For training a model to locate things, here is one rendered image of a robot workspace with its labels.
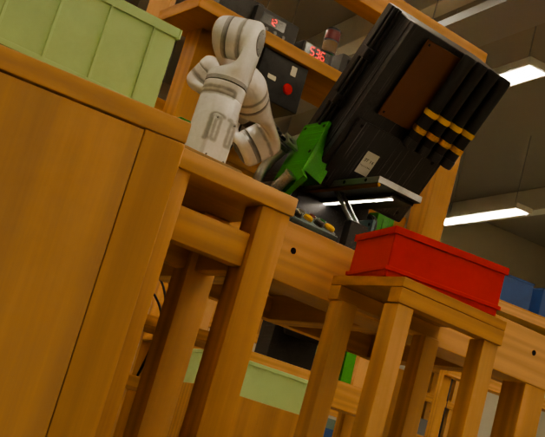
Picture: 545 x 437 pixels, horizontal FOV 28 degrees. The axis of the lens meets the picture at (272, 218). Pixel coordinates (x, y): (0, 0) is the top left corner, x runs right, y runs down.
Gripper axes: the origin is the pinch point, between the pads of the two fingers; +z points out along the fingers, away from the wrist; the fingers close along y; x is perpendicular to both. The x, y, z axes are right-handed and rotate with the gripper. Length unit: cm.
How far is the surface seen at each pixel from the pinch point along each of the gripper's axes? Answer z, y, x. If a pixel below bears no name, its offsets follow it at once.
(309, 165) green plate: 4.9, -9.7, -3.6
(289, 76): -1.5, 30.3, -6.9
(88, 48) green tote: -86, -104, -26
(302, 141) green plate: 3.0, 0.0, -4.1
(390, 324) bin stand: 11, -81, -12
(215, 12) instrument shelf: -32.6, 27.9, -6.7
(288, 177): 0.3, -16.4, 0.7
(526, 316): 410, 354, 95
